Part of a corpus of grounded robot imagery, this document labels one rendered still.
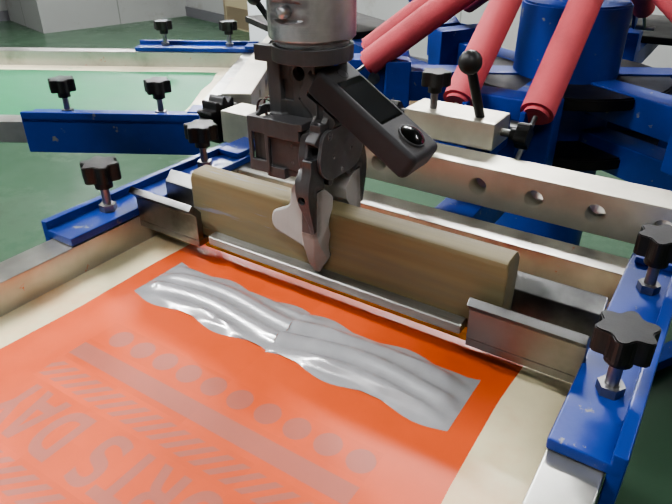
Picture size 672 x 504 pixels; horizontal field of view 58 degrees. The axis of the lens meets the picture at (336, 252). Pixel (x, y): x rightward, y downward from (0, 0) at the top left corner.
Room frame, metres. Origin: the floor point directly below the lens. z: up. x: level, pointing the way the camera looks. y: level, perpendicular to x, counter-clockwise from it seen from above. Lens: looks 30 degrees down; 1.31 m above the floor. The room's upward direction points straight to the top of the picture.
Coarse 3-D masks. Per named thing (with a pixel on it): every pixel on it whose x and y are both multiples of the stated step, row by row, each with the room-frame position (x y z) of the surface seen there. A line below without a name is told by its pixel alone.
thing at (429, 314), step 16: (224, 240) 0.58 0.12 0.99; (240, 240) 0.58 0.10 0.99; (256, 256) 0.55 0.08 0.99; (272, 256) 0.54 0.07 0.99; (288, 272) 0.53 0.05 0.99; (304, 272) 0.52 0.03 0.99; (320, 272) 0.51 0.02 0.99; (336, 288) 0.50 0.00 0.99; (352, 288) 0.49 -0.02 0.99; (368, 288) 0.48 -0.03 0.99; (384, 304) 0.47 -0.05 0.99; (400, 304) 0.46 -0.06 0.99; (416, 304) 0.46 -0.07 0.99; (432, 320) 0.44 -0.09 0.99; (448, 320) 0.43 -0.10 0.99; (464, 320) 0.43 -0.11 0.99
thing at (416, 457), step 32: (352, 320) 0.49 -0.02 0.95; (384, 320) 0.49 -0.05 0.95; (416, 352) 0.44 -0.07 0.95; (448, 352) 0.44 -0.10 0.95; (480, 352) 0.44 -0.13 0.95; (256, 384) 0.40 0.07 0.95; (288, 384) 0.40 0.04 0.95; (320, 384) 0.40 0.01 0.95; (480, 384) 0.40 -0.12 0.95; (320, 416) 0.36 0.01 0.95; (352, 416) 0.36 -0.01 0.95; (384, 416) 0.36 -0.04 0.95; (480, 416) 0.36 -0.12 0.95; (384, 448) 0.32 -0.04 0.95; (416, 448) 0.32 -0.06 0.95; (448, 448) 0.32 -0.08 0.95; (384, 480) 0.30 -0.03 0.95; (416, 480) 0.30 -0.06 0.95; (448, 480) 0.30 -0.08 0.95
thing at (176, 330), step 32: (192, 256) 0.61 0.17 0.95; (224, 256) 0.61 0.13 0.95; (128, 288) 0.54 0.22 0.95; (256, 288) 0.54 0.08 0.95; (288, 288) 0.54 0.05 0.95; (320, 288) 0.54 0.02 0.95; (64, 320) 0.49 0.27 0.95; (96, 320) 0.49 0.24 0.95; (128, 320) 0.49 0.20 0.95; (160, 320) 0.49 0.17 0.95; (192, 320) 0.49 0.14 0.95; (0, 352) 0.44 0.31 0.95; (32, 352) 0.44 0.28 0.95; (64, 352) 0.44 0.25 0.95; (192, 352) 0.44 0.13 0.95; (224, 352) 0.44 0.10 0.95; (256, 352) 0.44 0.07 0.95; (0, 384) 0.40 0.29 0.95
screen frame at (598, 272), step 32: (128, 224) 0.63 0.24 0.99; (448, 224) 0.62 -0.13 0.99; (480, 224) 0.62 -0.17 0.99; (32, 256) 0.55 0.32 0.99; (64, 256) 0.56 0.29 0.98; (96, 256) 0.59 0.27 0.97; (544, 256) 0.56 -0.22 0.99; (576, 256) 0.55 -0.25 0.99; (608, 256) 0.55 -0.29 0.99; (0, 288) 0.50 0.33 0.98; (32, 288) 0.52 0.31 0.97; (608, 288) 0.52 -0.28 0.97; (544, 480) 0.27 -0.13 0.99; (576, 480) 0.27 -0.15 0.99
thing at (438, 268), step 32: (224, 192) 0.59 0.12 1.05; (256, 192) 0.56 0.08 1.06; (288, 192) 0.56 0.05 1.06; (224, 224) 0.59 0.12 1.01; (256, 224) 0.56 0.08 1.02; (352, 224) 0.50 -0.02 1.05; (384, 224) 0.49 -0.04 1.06; (416, 224) 0.49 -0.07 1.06; (288, 256) 0.54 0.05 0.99; (352, 256) 0.50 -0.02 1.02; (384, 256) 0.48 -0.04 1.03; (416, 256) 0.46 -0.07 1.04; (448, 256) 0.45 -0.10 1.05; (480, 256) 0.44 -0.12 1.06; (512, 256) 0.43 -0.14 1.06; (384, 288) 0.48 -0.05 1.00; (416, 288) 0.46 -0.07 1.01; (448, 288) 0.45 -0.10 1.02; (480, 288) 0.43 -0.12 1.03; (512, 288) 0.44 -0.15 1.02
